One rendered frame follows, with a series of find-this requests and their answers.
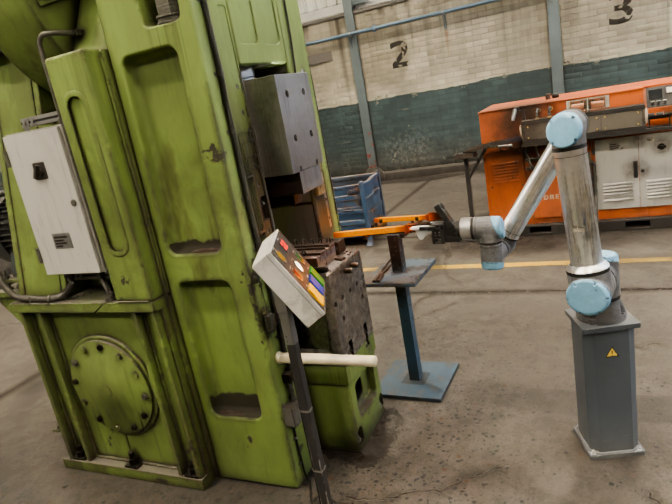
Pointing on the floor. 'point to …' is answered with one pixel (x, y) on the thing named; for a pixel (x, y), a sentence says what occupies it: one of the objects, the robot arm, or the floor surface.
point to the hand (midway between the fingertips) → (412, 226)
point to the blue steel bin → (359, 201)
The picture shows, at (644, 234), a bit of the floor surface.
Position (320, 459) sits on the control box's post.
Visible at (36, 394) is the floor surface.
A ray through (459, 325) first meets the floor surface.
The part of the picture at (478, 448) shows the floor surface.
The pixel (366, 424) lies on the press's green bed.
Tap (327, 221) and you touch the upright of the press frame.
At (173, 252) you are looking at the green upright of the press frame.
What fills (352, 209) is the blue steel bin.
